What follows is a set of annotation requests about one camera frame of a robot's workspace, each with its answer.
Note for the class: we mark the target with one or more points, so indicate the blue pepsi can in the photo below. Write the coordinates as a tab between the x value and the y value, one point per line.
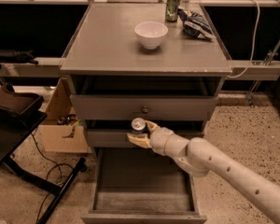
139	125

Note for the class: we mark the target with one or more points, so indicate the black stand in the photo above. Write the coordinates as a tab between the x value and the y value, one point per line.
15	127

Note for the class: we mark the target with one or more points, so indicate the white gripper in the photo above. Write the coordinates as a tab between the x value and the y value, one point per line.
159	138

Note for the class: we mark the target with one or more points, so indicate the green soda can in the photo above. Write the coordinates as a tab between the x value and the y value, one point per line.
171	11

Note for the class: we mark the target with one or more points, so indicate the cardboard box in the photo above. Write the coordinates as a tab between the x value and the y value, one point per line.
62	130

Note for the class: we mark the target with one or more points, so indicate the grey drawer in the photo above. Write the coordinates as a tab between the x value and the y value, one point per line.
137	186
113	133
154	98

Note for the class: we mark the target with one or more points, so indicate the top grey drawer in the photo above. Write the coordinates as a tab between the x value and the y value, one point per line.
154	98

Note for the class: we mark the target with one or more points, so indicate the middle grey drawer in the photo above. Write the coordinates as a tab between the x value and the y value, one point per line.
113	133

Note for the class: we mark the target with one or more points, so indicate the bottom grey drawer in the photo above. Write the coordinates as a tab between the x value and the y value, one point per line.
137	186

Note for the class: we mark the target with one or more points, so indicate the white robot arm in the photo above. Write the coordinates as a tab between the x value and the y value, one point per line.
196	156

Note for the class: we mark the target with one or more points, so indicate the metal railing frame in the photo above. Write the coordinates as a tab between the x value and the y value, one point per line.
106	44

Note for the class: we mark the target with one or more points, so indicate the white bowl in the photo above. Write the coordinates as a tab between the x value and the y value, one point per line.
150	34

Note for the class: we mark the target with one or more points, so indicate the blue chip bag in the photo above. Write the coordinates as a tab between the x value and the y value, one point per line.
195	25

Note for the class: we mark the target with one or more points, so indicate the grey drawer cabinet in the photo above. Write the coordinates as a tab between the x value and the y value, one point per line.
113	80

